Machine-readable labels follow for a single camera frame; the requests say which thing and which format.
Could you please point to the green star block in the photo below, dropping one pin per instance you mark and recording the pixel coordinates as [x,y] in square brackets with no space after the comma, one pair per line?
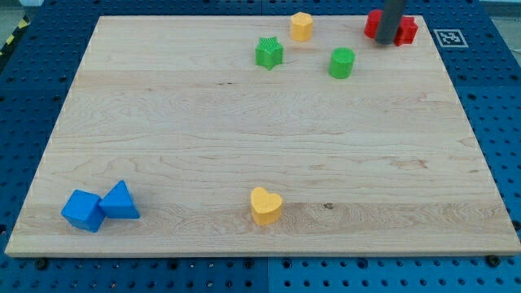
[269,52]

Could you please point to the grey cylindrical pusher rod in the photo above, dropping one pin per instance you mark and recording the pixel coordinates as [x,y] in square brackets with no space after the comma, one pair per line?
[393,11]

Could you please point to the yellow hexagon block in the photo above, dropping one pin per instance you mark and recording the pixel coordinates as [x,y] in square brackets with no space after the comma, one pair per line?
[301,27]

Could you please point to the blue cube block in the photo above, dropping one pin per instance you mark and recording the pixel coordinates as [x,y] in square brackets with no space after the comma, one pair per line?
[82,211]

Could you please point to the yellow heart block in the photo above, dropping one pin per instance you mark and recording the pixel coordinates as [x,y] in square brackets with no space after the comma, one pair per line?
[266,207]

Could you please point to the green cylinder block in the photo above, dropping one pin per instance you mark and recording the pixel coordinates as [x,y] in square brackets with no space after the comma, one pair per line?
[341,62]

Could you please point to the black bolt right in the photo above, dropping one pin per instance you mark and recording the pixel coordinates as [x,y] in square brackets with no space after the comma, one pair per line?
[493,261]

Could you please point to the wooden board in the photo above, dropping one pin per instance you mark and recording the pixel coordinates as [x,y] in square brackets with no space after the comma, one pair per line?
[382,163]

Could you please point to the black bolt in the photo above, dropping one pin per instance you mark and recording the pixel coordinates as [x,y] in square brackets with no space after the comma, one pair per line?
[41,264]
[493,261]

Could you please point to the white fiducial marker tag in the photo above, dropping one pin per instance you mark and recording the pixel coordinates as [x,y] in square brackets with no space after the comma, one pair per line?
[450,38]

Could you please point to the red block left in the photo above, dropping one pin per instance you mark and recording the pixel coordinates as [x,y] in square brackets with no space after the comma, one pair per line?
[372,23]

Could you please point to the blue triangle block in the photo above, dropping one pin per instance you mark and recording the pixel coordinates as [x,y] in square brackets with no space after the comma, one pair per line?
[118,203]

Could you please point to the black bolt left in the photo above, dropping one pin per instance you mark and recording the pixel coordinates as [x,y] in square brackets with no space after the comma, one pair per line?
[41,264]

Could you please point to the red star block right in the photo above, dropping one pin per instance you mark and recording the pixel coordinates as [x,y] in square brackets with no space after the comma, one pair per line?
[406,31]

